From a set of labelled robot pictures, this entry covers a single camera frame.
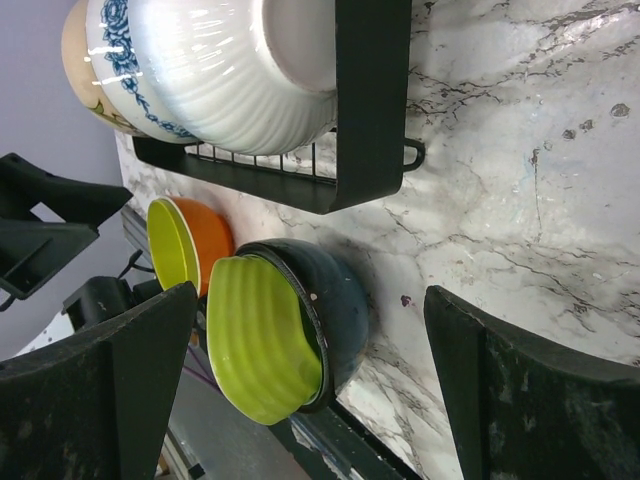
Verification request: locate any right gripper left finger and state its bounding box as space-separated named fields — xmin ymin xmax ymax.
xmin=1 ymin=283 xmax=198 ymax=479

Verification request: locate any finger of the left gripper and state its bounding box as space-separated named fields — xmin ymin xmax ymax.
xmin=1 ymin=153 xmax=132 ymax=300

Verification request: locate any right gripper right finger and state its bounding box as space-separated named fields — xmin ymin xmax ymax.
xmin=424 ymin=286 xmax=639 ymax=479

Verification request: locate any blue floral bowl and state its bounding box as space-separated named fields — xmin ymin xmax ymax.
xmin=85 ymin=0 xmax=196 ymax=145

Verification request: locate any beige floral bowl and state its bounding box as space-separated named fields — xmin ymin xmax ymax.
xmin=61 ymin=1 xmax=144 ymax=137

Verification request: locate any white square bowl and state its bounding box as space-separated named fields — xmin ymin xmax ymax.
xmin=206 ymin=256 xmax=322 ymax=426

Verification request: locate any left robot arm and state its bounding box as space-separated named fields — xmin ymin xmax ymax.
xmin=1 ymin=153 xmax=160 ymax=330

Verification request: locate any yellow-green bowl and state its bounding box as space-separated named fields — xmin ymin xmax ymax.
xmin=147 ymin=197 xmax=201 ymax=293

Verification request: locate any orange bowl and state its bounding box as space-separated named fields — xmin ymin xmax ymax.
xmin=171 ymin=196 xmax=235 ymax=297

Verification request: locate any black rimmed bowl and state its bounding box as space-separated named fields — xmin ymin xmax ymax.
xmin=236 ymin=238 xmax=371 ymax=414

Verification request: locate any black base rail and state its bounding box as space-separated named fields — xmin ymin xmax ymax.
xmin=269 ymin=401 xmax=419 ymax=479

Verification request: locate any black wire dish rack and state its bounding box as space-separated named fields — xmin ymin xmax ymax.
xmin=133 ymin=1 xmax=426 ymax=215

